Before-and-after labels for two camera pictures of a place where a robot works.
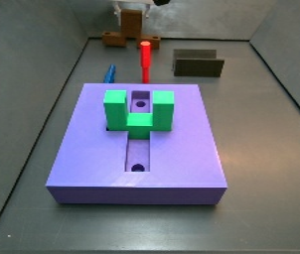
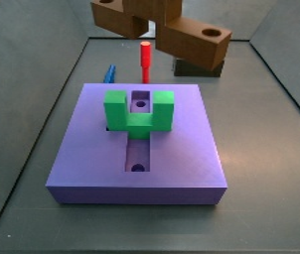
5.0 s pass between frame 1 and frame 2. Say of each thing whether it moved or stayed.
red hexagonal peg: stayed
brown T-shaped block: moved
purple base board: stayed
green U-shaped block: stayed
